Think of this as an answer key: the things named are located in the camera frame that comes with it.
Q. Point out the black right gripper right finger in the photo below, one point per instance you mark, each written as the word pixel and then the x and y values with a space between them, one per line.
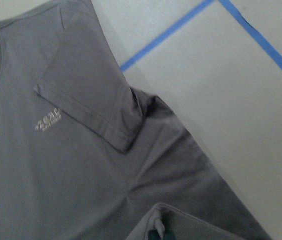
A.
pixel 169 235

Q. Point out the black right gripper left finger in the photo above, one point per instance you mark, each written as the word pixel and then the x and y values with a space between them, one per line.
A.
pixel 153 234

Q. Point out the dark brown t-shirt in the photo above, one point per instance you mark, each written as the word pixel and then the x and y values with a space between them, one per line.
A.
pixel 85 156

